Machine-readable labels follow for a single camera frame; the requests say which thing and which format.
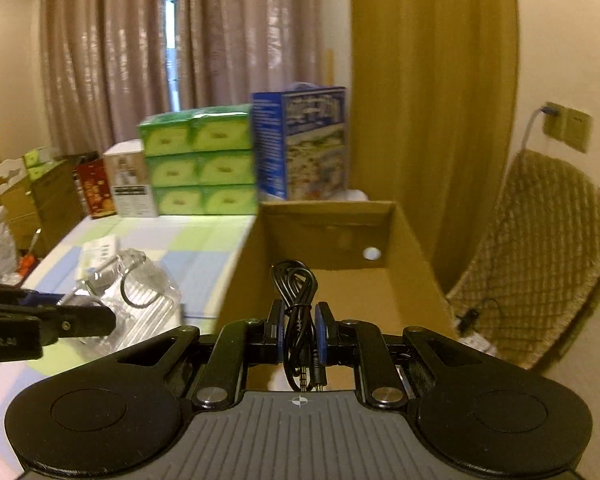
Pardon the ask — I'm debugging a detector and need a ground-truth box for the black audio cable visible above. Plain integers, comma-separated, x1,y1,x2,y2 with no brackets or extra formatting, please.
270,259,328,394

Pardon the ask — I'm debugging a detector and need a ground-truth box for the clear plastic packaging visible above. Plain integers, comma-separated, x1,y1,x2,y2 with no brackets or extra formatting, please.
59,249,182,360

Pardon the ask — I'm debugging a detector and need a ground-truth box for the white medicine box blue logo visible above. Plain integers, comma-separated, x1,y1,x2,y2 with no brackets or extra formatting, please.
74,234,120,286

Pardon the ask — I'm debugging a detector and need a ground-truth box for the brown cardboard box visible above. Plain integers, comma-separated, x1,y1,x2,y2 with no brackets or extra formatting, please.
216,202,454,388

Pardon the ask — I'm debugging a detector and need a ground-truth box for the brown cardboard boxes pile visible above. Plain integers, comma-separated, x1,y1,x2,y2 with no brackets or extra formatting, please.
0,158,86,257

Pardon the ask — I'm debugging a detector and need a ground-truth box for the white humidifier box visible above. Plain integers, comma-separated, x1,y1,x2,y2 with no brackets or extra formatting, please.
102,139,158,218

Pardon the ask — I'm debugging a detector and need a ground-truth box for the red gift box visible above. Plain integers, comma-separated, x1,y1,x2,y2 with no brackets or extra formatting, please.
73,158,116,219

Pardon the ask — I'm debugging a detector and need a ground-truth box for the green tissue box stack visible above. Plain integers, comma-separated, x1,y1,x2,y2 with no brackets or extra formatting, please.
137,104,258,216

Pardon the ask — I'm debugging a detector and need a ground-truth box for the blue milk carton box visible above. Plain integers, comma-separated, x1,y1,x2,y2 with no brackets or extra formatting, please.
251,87,348,202

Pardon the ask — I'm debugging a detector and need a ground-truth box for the quilted chair back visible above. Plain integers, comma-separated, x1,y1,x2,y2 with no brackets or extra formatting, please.
448,150,600,368

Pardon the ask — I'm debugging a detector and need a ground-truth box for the wooden door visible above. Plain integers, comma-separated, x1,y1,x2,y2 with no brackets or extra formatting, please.
350,0,519,289

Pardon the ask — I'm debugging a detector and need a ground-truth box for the pink curtain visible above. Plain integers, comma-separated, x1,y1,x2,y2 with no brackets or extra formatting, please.
41,0,321,154

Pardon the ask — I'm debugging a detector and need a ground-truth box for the black charger cable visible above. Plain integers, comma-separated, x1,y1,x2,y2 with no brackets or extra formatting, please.
518,104,560,156

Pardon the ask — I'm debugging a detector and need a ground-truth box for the wall socket pair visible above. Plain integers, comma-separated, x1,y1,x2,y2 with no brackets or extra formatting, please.
542,102,593,154

